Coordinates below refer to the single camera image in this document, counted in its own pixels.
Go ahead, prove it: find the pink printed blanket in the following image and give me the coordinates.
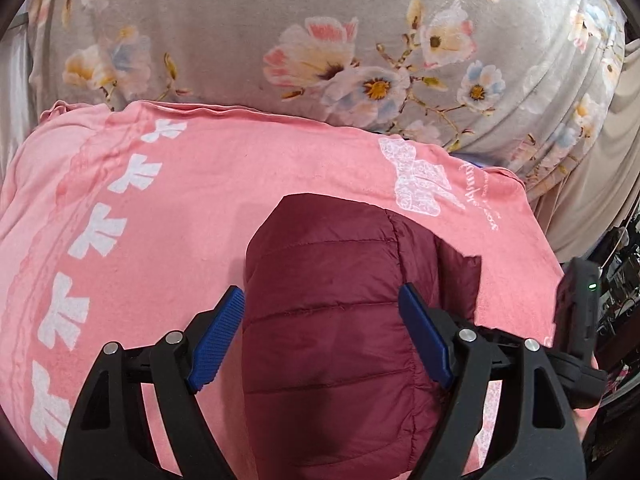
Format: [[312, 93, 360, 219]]
[[0, 100, 601, 480]]

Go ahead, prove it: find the beige cloth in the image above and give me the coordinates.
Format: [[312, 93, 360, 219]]
[[525, 35, 640, 263]]

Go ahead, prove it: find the grey floral quilt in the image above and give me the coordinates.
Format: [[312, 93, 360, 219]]
[[27, 0, 628, 188]]

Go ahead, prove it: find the dark clutter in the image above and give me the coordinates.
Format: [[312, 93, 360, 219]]
[[592, 210, 640, 441]]

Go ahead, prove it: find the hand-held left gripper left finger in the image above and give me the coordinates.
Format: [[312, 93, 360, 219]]
[[57, 285, 247, 480]]

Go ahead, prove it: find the maroon down jacket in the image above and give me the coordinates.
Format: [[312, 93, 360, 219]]
[[241, 192, 483, 480]]

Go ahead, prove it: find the white cloth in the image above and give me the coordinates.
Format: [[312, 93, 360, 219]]
[[0, 30, 43, 196]]

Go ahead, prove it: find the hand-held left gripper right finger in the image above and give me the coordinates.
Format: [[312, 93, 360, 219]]
[[397, 282, 587, 480]]

